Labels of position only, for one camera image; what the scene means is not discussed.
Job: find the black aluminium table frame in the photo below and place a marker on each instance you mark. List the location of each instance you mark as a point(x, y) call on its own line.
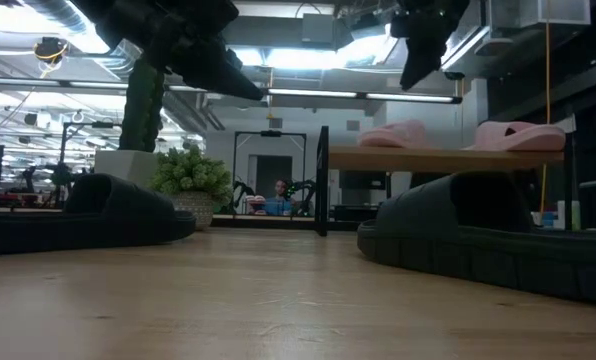
point(268, 223)

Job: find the black camera stand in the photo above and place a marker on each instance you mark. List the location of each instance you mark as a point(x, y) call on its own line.
point(103, 124)

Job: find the background black robot arm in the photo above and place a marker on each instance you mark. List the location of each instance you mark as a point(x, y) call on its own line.
point(303, 186)
point(240, 189)

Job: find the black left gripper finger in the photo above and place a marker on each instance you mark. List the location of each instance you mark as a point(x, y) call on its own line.
point(218, 72)

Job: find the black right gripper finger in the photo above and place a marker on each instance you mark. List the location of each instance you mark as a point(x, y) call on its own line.
point(420, 60)

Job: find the small succulent patterned pot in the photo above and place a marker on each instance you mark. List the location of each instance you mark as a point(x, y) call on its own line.
point(190, 172)

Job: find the person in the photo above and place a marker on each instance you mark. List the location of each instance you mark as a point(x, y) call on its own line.
point(279, 192)

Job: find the black gantry frame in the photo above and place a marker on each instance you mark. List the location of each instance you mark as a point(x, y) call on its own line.
point(270, 133)

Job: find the long ceiling light bar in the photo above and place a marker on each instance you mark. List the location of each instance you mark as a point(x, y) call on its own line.
point(313, 93)

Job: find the black rubber slide sandal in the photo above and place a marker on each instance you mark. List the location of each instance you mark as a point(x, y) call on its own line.
point(103, 220)
point(428, 240)

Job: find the wooden shelf black metal frame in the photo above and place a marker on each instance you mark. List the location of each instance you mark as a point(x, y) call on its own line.
point(428, 159)

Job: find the tall cactus white pot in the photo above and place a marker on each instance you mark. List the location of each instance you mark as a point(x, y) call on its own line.
point(140, 110)

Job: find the white plastic bottle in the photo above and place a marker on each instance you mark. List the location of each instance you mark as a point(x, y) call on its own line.
point(564, 215)

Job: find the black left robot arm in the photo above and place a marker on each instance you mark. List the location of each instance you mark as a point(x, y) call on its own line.
point(108, 15)

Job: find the pink rubber slide sandal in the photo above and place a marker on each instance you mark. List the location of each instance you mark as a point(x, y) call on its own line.
point(393, 135)
point(528, 139)

